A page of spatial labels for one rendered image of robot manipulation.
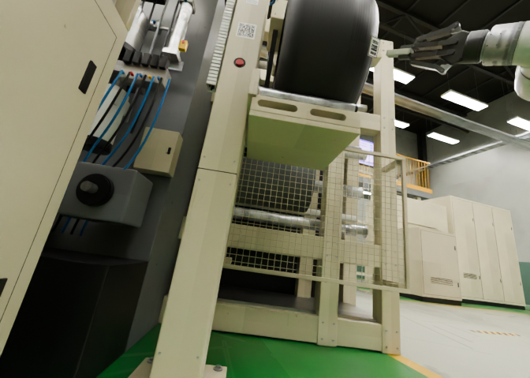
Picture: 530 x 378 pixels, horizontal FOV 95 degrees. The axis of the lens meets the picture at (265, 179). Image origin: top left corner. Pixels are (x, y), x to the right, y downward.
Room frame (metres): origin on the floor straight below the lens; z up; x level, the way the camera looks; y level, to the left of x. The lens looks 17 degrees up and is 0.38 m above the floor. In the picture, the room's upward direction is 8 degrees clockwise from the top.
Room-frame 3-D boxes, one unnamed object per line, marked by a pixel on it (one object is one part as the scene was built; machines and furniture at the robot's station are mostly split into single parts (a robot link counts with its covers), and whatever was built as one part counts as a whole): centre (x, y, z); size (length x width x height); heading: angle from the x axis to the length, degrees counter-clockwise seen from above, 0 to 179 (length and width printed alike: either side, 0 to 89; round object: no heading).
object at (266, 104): (0.72, -0.10, 0.84); 0.36 x 0.09 x 0.06; 93
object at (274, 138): (0.86, -0.09, 0.80); 0.37 x 0.36 x 0.02; 3
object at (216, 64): (0.79, 0.25, 1.19); 0.05 x 0.04 x 0.48; 3
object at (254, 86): (0.85, 0.09, 0.90); 0.40 x 0.03 x 0.10; 3
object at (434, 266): (4.76, -3.28, 0.62); 0.90 x 0.56 x 1.25; 105
